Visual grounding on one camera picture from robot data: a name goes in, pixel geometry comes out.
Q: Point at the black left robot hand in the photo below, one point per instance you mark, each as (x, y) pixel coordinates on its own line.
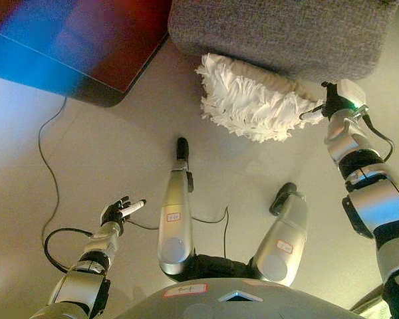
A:
(114, 212)

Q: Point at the grey robot torso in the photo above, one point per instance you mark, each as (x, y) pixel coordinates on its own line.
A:
(239, 302)

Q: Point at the silver right robot leg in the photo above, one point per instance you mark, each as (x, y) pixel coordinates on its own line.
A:
(282, 246)

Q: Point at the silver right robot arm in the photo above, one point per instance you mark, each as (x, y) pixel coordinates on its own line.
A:
(375, 206)

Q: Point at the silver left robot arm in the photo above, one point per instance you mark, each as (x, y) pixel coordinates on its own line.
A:
(86, 279)

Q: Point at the silver left robot leg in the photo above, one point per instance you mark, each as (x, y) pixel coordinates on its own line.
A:
(174, 206)

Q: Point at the white fringed pillow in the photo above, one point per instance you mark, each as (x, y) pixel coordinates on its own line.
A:
(252, 106)

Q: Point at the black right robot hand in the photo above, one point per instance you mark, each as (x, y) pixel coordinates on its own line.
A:
(347, 94)

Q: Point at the reddish brown wooden cabinet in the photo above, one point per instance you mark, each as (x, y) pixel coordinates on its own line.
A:
(86, 40)

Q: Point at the silver robot leg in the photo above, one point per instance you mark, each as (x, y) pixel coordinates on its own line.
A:
(174, 206)
(282, 246)

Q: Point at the grey fabric armchair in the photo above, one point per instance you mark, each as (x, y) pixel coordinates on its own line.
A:
(279, 33)

